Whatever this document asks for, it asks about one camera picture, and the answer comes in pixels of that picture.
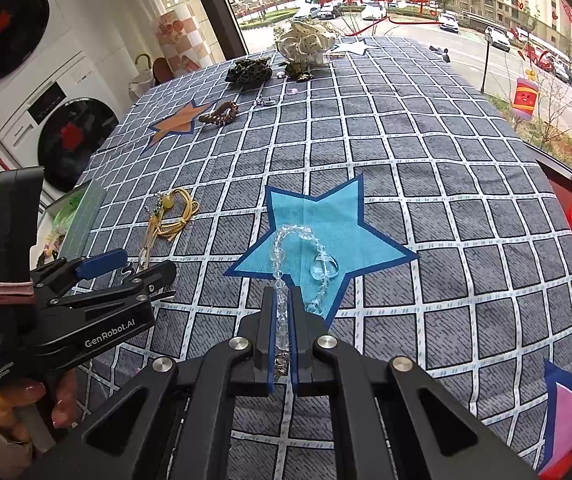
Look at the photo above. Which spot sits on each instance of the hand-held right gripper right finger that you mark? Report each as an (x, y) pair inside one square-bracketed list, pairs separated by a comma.
[(293, 360)]

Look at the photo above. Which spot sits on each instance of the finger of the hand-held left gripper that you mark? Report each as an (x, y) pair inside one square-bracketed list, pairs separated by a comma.
[(161, 272), (101, 266)]

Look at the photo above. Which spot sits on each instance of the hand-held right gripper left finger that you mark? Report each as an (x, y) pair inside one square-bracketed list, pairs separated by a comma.
[(270, 360)]

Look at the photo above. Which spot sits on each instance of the person's left hand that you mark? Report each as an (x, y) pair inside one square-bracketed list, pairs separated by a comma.
[(16, 400)]

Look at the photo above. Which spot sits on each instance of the white washing machine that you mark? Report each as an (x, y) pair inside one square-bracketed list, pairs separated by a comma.
[(76, 135)]

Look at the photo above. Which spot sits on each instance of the small silver earrings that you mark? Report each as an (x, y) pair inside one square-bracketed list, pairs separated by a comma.
[(262, 101)]

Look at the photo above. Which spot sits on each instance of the brown rounded object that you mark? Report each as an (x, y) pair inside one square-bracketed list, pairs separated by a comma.
[(161, 71)]

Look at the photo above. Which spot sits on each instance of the grey checked star tablecloth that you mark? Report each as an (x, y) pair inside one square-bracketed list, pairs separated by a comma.
[(441, 210)]

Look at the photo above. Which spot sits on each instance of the dark patterned scrunchie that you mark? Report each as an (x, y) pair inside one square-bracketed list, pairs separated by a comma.
[(248, 70)]

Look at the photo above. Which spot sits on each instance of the checkered patterned cylinder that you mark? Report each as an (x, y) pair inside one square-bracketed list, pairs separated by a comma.
[(181, 35)]

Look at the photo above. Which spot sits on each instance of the small dark hair accessory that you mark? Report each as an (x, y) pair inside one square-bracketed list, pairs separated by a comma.
[(300, 72)]

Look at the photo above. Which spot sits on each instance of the white stacked dryer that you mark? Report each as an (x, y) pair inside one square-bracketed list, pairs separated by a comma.
[(6, 35)]

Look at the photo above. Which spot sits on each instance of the white dotted scrunchie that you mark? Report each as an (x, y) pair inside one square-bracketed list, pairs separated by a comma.
[(303, 42)]

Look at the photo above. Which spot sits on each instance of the red plastic stool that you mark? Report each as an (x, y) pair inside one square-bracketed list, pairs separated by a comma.
[(566, 462)]

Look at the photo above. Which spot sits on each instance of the small black clip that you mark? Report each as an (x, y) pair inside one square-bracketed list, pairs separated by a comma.
[(441, 53)]

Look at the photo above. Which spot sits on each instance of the red firecracker window sticker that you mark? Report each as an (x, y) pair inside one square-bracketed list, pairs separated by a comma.
[(523, 97)]

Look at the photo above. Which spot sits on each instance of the dark window frame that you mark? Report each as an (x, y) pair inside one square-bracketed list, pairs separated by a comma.
[(218, 10)]

